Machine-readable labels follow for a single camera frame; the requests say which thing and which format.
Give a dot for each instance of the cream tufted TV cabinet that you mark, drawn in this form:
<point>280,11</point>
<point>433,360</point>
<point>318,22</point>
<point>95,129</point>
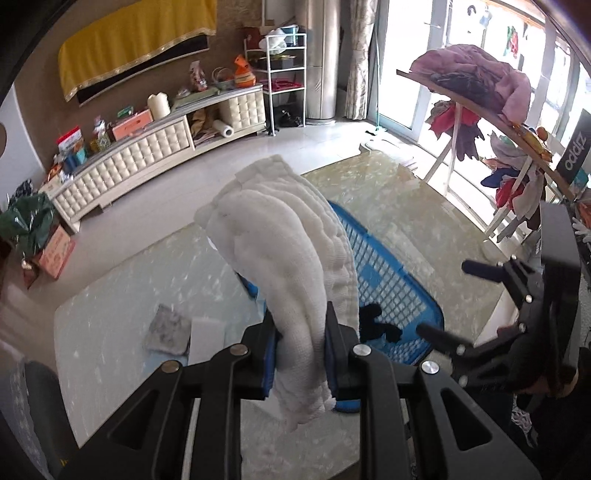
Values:
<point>159,147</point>

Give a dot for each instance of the small white folded cloth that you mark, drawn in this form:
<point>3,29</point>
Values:
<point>206,339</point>

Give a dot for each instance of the red white box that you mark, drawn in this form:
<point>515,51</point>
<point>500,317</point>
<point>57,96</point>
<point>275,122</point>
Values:
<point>72,141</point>

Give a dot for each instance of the green plastic bag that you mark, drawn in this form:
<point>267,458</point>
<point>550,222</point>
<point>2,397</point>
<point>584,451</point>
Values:
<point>28,224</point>

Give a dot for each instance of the cream cylinder candle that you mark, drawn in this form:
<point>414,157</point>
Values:
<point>158,105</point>

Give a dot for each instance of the silver standing air conditioner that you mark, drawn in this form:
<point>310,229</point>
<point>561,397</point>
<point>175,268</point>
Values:
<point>320,20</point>

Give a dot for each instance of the white quilted cloth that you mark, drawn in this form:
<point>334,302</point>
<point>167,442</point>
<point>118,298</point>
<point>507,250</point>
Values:
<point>279,232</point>

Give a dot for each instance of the yellow cloth covered television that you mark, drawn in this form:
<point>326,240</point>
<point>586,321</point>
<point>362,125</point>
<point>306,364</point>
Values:
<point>129,37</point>

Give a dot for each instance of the blue plastic laundry basket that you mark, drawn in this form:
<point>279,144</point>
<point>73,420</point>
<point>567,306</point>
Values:
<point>384,280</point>

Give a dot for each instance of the white metal shelf rack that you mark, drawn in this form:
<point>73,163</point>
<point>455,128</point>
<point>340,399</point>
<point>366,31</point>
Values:
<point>279,58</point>

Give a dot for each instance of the pink cloth on rack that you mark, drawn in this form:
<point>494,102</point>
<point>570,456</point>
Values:
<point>509,87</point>

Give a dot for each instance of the pink flat box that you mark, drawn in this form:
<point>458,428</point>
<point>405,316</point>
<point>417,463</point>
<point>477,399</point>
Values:
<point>131,124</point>

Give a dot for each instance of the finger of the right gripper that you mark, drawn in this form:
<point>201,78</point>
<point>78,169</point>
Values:
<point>489,272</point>
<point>443,341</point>

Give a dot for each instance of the orange cardboard box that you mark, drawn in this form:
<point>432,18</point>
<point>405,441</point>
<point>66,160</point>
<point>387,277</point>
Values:
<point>54,257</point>

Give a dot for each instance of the grey rough cloth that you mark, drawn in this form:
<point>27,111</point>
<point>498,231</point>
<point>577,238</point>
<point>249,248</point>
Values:
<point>168,332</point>

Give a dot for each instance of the white paper towel roll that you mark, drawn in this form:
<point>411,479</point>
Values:
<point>223,129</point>

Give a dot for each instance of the orange detergent bottle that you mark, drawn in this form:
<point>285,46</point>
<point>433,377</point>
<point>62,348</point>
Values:
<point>244,78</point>

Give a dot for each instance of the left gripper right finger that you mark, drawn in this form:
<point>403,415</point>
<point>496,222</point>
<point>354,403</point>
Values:
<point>339,342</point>

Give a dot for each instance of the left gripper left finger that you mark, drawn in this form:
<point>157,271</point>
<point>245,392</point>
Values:
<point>260,365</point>

